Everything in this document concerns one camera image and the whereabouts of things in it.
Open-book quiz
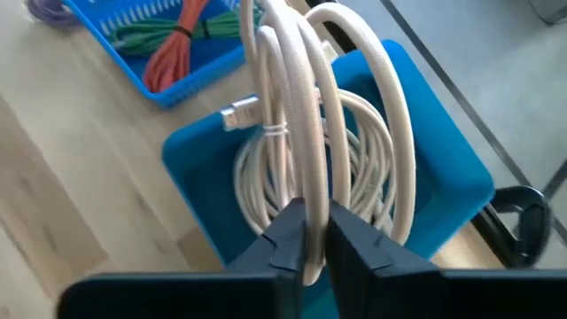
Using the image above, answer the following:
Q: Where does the thin white cable bundle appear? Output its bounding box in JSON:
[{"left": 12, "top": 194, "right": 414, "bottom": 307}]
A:
[{"left": 233, "top": 88, "right": 396, "bottom": 237}]

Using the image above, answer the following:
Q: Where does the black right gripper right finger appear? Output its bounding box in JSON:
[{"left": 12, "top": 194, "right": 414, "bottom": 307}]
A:
[{"left": 325, "top": 198, "right": 567, "bottom": 319}]

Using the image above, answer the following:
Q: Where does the blue mesh plastic basket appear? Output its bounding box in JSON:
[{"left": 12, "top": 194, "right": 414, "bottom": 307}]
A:
[{"left": 61, "top": 0, "right": 249, "bottom": 110}]

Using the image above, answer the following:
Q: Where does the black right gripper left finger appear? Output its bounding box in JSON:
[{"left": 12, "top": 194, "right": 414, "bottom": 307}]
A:
[{"left": 56, "top": 198, "right": 307, "bottom": 319}]

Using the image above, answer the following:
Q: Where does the red cable bundle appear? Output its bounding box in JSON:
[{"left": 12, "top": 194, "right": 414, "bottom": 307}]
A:
[{"left": 142, "top": 0, "right": 209, "bottom": 94}]

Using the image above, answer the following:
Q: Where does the thick white braided cable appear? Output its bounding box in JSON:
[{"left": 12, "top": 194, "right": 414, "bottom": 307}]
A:
[{"left": 220, "top": 0, "right": 417, "bottom": 287}]

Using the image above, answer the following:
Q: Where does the teal plastic bin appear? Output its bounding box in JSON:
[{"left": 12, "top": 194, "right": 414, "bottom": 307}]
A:
[{"left": 161, "top": 38, "right": 496, "bottom": 319}]

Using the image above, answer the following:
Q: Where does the black table clamp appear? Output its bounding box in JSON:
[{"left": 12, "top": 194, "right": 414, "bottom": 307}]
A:
[{"left": 471, "top": 185, "right": 553, "bottom": 269}]

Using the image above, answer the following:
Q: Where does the green cable bundle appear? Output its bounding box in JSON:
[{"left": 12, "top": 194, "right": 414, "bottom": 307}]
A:
[{"left": 109, "top": 9, "right": 244, "bottom": 58}]

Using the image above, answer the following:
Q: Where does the purple cable bundle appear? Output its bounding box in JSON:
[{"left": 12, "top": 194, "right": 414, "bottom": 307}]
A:
[{"left": 26, "top": 0, "right": 83, "bottom": 28}]

